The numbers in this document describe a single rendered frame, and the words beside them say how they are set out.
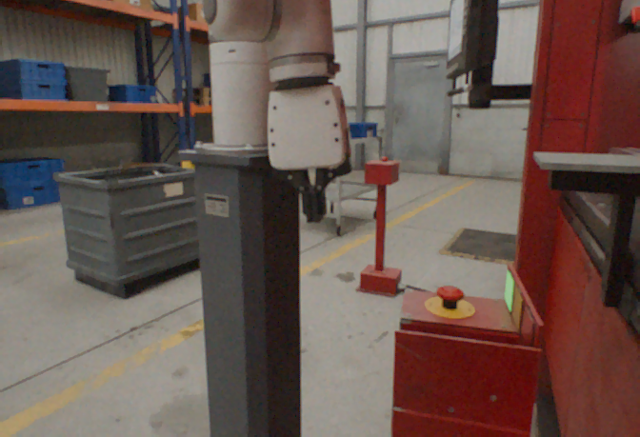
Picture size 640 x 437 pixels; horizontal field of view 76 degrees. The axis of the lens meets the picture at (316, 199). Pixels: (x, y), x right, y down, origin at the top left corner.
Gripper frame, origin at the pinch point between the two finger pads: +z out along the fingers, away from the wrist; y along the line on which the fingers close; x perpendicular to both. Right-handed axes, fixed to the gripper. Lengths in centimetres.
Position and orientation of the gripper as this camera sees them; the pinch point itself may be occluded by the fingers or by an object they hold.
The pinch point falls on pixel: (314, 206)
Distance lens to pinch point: 54.3
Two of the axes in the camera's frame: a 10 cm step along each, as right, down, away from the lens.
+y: -9.6, 0.3, 2.8
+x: -2.7, 1.9, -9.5
